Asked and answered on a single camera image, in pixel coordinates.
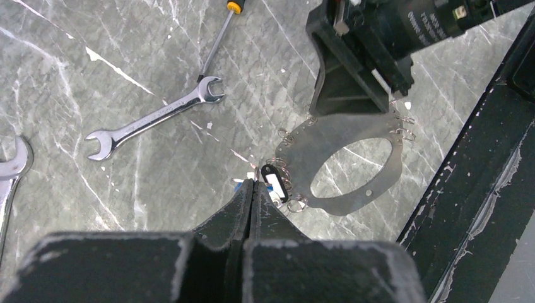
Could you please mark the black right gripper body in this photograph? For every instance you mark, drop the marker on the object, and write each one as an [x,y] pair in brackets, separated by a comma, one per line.
[359,26]

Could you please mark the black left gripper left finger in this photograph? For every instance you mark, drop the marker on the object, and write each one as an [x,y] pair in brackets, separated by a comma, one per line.
[201,265]

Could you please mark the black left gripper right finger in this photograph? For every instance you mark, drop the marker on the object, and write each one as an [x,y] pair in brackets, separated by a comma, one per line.
[280,264]

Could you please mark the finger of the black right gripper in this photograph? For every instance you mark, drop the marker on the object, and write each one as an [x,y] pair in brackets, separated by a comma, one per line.
[344,85]

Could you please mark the metal arc keyring plate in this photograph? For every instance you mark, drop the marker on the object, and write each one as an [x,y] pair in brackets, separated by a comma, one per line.
[342,163]

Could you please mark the black key fob with keys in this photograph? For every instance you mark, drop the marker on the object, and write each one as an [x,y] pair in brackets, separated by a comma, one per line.
[277,182]

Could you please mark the blue key tag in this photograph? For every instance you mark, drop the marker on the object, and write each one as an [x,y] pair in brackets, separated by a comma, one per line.
[244,185]

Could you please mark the yellow black screwdriver near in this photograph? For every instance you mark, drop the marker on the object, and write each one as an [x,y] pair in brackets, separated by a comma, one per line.
[234,7]

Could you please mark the small silver wrench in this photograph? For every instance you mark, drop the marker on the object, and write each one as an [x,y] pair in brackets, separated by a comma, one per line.
[110,140]

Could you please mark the large silver wrench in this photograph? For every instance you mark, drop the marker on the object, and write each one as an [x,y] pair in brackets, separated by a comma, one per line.
[11,173]

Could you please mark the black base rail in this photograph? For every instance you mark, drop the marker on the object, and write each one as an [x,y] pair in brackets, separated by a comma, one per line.
[465,228]

